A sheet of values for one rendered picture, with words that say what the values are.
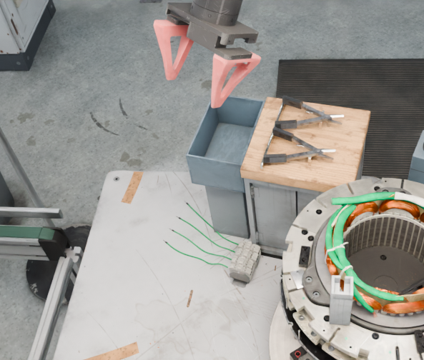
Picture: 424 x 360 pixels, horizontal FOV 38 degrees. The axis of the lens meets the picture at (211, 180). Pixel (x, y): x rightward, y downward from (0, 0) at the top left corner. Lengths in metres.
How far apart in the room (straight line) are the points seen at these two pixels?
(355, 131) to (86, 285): 0.65
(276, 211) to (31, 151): 1.76
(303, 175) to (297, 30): 2.05
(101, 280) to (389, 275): 0.62
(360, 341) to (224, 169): 0.42
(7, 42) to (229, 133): 1.97
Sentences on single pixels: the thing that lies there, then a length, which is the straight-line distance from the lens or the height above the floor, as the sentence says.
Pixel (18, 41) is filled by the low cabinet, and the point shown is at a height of 0.17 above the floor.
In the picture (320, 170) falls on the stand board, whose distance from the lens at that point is 1.11.
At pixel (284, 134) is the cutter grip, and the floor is 1.09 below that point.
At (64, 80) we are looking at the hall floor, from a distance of 3.09.
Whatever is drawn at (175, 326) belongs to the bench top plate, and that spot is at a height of 0.78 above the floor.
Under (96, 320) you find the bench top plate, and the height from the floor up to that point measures 0.78.
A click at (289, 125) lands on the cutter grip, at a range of 1.15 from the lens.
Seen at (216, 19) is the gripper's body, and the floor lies 1.48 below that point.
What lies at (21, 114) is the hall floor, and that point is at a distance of 3.00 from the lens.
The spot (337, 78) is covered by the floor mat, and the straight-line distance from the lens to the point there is 2.83.
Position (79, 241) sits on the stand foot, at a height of 0.02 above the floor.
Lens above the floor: 1.92
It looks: 51 degrees down
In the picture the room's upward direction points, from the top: 11 degrees counter-clockwise
